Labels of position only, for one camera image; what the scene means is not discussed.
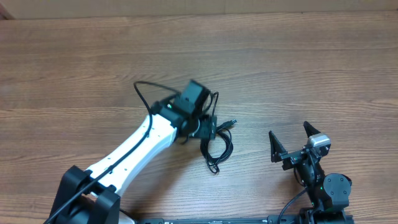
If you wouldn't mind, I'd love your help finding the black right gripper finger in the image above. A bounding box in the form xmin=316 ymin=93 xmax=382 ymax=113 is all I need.
xmin=303 ymin=121 xmax=320 ymax=138
xmin=269 ymin=131 xmax=287 ymax=162

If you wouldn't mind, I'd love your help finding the black USB cable bundle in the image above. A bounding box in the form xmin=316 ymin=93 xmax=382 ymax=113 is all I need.
xmin=198 ymin=91 xmax=238 ymax=175

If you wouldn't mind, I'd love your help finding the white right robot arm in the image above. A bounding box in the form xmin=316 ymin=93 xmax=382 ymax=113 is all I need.
xmin=268 ymin=121 xmax=354 ymax=224

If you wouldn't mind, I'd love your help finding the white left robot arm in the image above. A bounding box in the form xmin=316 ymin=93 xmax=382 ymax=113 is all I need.
xmin=46 ymin=80 xmax=216 ymax=224

